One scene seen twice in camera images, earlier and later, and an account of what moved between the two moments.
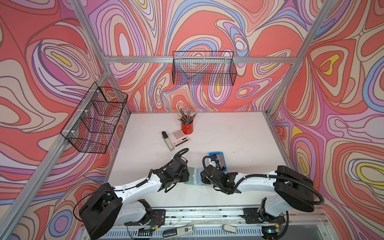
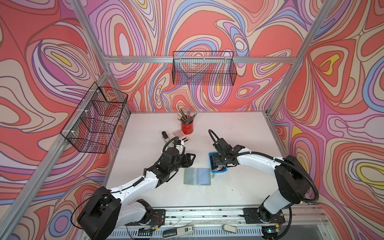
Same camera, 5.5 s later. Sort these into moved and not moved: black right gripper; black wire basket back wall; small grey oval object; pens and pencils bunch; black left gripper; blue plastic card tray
Moved: black left gripper; black right gripper
Not moved: pens and pencils bunch; small grey oval object; black wire basket back wall; blue plastic card tray
